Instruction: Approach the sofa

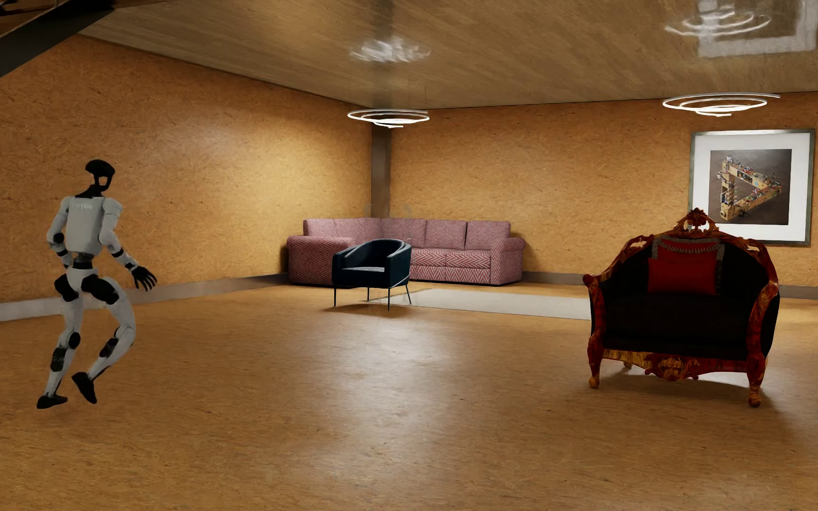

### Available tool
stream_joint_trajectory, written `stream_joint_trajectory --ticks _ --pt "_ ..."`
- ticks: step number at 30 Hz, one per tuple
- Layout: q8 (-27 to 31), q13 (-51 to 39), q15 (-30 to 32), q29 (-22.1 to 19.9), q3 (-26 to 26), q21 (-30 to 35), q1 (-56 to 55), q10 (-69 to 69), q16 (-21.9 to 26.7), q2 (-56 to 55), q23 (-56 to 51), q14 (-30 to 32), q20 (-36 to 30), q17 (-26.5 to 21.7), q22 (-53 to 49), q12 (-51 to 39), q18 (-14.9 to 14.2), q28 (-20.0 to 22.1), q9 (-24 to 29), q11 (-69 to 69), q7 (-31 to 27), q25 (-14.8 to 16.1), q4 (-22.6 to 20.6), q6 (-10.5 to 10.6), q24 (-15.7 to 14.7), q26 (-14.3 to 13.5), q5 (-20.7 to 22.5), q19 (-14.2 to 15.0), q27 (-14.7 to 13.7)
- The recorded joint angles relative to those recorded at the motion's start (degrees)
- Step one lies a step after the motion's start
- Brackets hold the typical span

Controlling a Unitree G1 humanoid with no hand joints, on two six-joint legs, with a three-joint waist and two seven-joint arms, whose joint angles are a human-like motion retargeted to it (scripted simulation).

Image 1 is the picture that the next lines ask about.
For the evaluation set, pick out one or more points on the robot leg white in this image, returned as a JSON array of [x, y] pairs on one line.
[[113, 323], [66, 333]]

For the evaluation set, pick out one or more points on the ornate carved black armchair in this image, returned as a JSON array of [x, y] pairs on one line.
[[682, 319]]

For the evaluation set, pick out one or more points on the beige floor rug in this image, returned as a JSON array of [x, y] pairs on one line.
[[508, 304]]

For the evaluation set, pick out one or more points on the framed triangle picture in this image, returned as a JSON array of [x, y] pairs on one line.
[[751, 186]]

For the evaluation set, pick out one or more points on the pink patterned corner sofa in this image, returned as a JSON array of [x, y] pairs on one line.
[[444, 250]]

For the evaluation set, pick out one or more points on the robot torso white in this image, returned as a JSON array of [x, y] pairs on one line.
[[85, 223]]

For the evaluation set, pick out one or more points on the dark blue armchair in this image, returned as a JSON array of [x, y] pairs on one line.
[[372, 264]]

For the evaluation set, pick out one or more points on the wooden wall pillar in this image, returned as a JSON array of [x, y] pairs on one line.
[[380, 170]]

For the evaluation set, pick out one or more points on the red cushion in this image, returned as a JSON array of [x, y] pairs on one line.
[[682, 273]]

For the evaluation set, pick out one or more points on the dark staircase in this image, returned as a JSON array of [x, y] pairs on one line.
[[4, 39]]

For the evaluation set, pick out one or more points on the robot left leg white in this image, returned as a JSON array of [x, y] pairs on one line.
[[66, 333]]

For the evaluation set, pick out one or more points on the robot head black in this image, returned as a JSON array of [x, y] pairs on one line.
[[99, 169]]

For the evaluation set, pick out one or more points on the robot right leg white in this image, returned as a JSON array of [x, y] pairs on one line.
[[113, 323]]

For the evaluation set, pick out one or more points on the robot hand black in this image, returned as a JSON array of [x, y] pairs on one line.
[[144, 277]]

